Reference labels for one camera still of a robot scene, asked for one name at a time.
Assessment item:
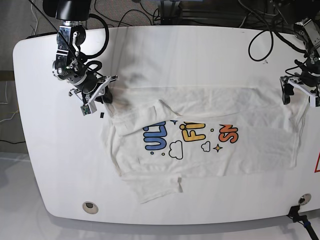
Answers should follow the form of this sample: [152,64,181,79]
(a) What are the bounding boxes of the table cable grommet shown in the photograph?
[298,193,312,206]
[82,201,99,215]

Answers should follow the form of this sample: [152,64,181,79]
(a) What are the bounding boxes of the red white warning sticker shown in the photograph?
[314,153,320,173]

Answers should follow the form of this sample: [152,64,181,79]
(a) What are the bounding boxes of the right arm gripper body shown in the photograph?
[68,75,118,116]

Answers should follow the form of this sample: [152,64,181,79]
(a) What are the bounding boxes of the black clamp with cable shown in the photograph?
[286,205,319,240]

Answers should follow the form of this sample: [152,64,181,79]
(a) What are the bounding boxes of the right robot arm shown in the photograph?
[47,0,118,116]

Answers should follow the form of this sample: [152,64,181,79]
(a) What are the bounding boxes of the right table cable grommet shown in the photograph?
[298,193,312,206]

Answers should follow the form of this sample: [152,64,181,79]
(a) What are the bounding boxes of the white printed T-shirt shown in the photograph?
[101,86,309,204]

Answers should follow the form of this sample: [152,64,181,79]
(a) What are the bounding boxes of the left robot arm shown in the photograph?
[239,0,320,107]

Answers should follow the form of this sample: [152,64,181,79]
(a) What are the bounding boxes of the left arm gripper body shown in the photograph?
[279,76,320,107]

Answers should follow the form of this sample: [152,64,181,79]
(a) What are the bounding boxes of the left table cable grommet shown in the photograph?
[82,201,99,215]

